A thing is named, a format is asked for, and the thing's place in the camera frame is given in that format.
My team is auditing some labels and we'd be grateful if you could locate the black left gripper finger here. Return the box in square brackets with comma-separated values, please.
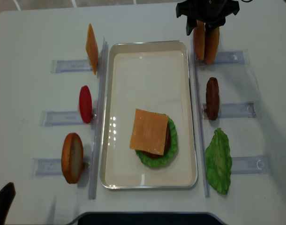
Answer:
[0, 182, 16, 225]

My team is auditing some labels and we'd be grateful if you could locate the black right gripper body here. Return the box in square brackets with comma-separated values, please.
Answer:
[176, 0, 240, 23]

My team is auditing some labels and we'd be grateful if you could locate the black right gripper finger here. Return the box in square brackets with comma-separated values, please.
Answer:
[205, 21, 226, 32]
[186, 18, 197, 36]

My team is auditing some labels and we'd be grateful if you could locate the upright brown meat patty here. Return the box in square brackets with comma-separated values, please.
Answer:
[206, 77, 220, 120]

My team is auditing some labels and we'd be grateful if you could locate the clear holder under tomato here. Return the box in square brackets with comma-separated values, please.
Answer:
[39, 111, 85, 127]

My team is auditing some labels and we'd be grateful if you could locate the upright orange cheese slice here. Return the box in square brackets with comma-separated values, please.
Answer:
[85, 24, 98, 75]

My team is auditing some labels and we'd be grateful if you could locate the orange cheese slice on burger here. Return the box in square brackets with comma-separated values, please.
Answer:
[129, 109, 169, 156]

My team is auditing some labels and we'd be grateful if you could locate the red tomato slice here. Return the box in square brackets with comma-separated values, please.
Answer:
[79, 85, 92, 124]

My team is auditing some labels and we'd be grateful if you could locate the upright green lettuce leaf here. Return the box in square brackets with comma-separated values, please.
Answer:
[205, 128, 232, 195]

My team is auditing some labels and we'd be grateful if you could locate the brown meat patty in tray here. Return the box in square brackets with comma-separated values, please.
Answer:
[141, 125, 171, 159]

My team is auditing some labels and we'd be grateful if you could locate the clear holder under cheese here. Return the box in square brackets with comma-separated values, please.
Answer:
[51, 60, 93, 73]

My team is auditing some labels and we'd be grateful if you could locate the green lettuce leaf in tray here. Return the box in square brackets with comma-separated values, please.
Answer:
[135, 118, 178, 169]

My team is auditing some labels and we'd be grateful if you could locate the clear holder under lettuce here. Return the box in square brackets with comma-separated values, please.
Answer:
[231, 155, 270, 175]

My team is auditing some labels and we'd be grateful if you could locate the clear holder under top buns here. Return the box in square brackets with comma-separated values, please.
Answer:
[195, 49, 249, 67]

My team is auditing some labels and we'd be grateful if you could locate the clear holder under left bun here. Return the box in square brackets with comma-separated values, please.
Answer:
[31, 157, 90, 177]

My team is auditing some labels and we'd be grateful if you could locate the silver metal tray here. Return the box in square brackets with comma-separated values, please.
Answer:
[100, 41, 197, 190]

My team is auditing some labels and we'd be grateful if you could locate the bottom bun slice left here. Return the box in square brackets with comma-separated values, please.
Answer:
[61, 133, 83, 184]

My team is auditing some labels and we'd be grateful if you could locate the clear holder under patty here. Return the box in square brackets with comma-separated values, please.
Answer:
[201, 101, 256, 120]

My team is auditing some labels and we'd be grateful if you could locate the dark base at bottom edge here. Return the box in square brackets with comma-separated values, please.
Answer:
[69, 212, 225, 225]

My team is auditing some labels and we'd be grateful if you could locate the left clear long rail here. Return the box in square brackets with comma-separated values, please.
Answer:
[89, 38, 108, 200]

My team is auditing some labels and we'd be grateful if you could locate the clear long rail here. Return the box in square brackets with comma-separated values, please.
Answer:
[89, 38, 108, 200]
[191, 32, 210, 198]

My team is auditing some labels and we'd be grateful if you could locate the right clear long rail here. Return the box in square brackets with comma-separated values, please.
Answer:
[191, 32, 210, 198]

